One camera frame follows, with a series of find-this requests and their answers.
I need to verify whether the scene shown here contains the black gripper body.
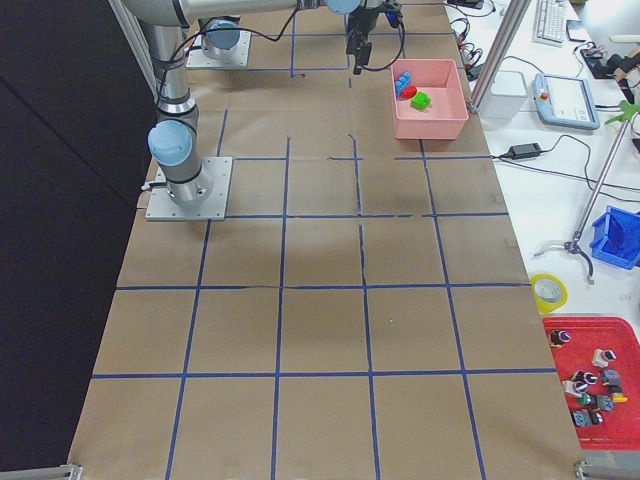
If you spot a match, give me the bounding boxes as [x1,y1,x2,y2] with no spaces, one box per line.
[346,6,381,54]

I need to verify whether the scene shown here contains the blue toy block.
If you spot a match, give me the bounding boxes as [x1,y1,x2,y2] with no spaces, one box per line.
[394,72,411,98]

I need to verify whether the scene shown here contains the pink plastic box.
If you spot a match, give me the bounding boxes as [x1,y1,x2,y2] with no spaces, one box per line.
[391,59,469,140]

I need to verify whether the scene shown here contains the red toy block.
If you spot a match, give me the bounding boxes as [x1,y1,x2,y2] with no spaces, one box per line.
[401,85,417,99]

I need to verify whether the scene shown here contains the green toy block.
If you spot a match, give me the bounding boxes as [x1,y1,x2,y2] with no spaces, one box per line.
[410,91,431,111]

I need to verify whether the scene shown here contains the white cube device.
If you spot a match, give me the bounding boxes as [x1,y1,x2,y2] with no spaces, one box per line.
[480,70,527,119]

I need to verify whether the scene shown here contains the white keyboard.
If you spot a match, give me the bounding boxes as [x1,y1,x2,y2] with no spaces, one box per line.
[532,0,568,47]

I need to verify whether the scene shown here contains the black power adapter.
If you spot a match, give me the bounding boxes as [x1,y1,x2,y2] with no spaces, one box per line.
[506,143,543,160]

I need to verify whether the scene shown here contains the teach pendant tablet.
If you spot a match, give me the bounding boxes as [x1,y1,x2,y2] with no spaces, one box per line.
[532,73,600,131]

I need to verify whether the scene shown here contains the brown paper table cover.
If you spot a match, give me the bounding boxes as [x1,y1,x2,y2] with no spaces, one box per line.
[69,10,580,479]

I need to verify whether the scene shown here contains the grabber reach tool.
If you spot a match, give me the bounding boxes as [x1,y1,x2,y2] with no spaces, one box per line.
[533,114,636,285]

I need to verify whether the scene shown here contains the green plastic clamp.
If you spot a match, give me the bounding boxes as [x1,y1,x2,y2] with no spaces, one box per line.
[605,100,640,125]

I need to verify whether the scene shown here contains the yellow tape roll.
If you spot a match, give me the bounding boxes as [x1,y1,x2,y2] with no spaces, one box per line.
[531,273,569,315]

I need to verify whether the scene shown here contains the blue storage bin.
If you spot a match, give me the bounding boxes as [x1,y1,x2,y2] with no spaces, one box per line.
[590,206,639,270]

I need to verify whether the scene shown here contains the red tray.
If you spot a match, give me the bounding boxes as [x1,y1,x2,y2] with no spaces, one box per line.
[543,316,639,450]

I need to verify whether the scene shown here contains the aluminium frame post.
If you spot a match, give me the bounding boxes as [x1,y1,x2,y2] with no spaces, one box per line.
[467,0,530,113]

